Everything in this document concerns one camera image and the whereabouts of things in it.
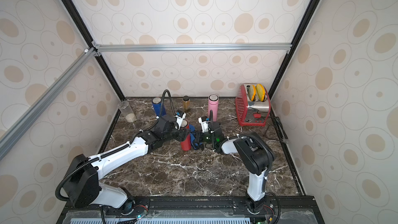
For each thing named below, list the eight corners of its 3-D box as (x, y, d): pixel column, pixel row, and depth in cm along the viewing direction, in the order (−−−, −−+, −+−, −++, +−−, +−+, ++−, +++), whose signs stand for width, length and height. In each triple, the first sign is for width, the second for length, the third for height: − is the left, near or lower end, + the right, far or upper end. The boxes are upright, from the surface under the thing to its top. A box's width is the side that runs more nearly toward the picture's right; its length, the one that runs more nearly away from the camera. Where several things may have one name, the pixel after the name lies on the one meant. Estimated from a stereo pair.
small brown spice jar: (183, 109, 117) (182, 98, 108) (187, 105, 119) (186, 94, 110) (186, 111, 115) (185, 100, 106) (190, 108, 117) (189, 97, 108)
